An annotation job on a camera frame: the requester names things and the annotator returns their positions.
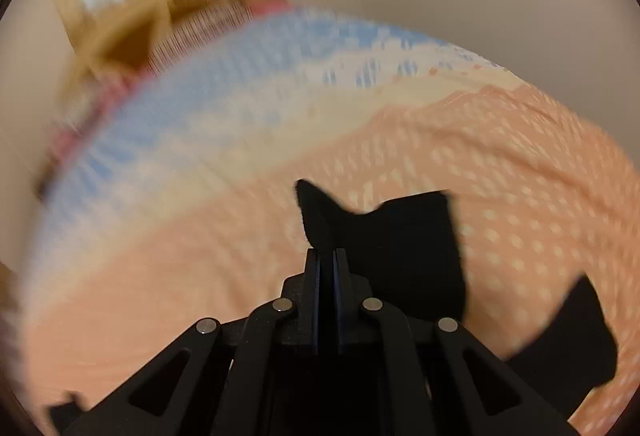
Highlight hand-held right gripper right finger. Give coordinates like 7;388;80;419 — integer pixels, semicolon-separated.
333;247;573;436

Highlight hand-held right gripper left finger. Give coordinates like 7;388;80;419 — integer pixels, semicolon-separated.
65;249;326;436

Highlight black pants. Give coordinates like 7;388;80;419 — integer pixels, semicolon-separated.
295;179;618;419

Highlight polka dot bedspread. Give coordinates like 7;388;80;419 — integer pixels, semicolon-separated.
20;4;640;436

